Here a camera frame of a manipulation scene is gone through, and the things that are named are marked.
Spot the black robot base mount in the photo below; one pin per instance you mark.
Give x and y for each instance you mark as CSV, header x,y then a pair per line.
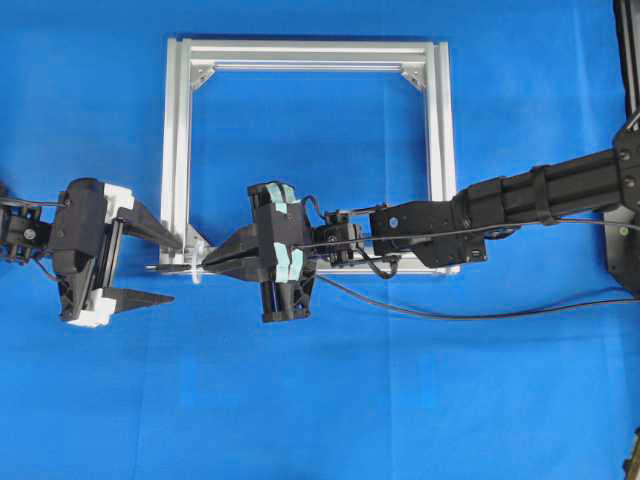
x,y
622,242

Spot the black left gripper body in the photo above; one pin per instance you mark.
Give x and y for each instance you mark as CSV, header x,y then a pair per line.
x,y
84,248

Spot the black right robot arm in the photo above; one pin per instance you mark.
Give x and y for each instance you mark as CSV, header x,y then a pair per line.
x,y
455,232

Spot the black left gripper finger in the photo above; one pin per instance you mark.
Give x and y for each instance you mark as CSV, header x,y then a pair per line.
x,y
139,222
128,299

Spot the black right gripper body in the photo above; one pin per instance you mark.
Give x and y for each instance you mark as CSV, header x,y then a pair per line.
x,y
286,273

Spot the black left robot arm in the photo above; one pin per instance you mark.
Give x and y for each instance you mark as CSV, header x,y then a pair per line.
x,y
26,228

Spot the silver aluminium extrusion frame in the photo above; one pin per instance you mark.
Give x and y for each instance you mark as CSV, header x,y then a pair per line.
x,y
190,63

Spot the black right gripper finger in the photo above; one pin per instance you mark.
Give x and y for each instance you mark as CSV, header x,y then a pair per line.
x,y
236,271
242,244

